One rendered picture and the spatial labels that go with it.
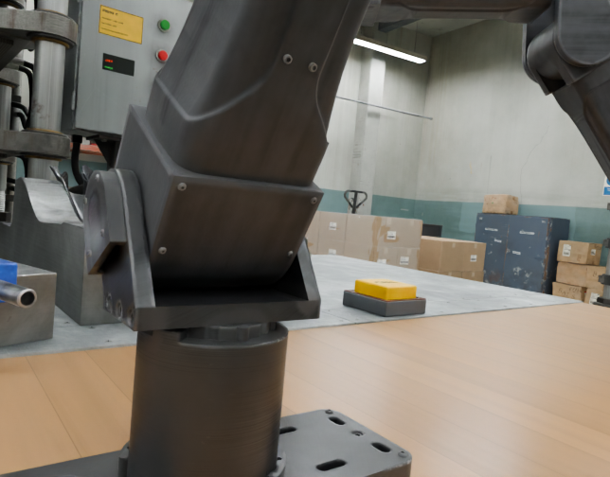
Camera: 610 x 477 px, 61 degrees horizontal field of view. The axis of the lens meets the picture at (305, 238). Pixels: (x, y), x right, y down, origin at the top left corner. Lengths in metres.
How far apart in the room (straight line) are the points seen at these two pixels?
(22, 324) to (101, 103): 1.02
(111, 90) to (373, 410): 1.21
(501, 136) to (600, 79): 8.14
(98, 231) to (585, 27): 0.53
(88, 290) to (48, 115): 0.79
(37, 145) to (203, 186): 1.06
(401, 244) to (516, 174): 4.11
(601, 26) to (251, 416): 0.53
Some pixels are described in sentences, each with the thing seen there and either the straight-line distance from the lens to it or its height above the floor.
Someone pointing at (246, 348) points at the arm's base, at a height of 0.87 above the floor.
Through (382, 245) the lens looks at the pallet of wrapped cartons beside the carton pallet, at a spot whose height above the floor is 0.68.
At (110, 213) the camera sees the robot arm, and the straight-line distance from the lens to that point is 0.20.
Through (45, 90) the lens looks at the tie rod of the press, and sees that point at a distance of 1.27.
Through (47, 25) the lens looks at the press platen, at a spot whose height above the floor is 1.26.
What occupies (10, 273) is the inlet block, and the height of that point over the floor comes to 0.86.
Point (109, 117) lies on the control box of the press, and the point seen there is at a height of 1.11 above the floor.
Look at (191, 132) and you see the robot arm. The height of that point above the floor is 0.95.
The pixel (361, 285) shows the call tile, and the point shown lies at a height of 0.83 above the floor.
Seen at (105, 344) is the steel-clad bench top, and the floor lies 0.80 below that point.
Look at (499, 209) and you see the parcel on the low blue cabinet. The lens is 7.94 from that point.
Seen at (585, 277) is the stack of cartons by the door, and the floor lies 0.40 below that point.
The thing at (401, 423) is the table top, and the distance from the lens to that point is 0.34.
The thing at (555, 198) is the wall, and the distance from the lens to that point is 8.06.
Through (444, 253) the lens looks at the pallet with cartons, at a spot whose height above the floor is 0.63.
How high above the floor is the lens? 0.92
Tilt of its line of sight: 3 degrees down
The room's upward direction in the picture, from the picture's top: 5 degrees clockwise
